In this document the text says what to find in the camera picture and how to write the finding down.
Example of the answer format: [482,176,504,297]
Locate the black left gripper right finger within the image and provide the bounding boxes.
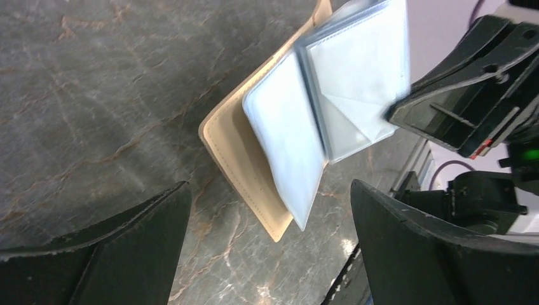
[350,179,538,304]

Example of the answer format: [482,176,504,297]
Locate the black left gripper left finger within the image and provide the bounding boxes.
[1,181,192,304]

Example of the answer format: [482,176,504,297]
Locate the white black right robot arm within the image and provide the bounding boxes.
[350,1,538,304]

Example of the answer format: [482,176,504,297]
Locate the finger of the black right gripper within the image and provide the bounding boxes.
[386,15,539,153]

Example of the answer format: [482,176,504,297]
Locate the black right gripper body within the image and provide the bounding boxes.
[459,1,538,158]

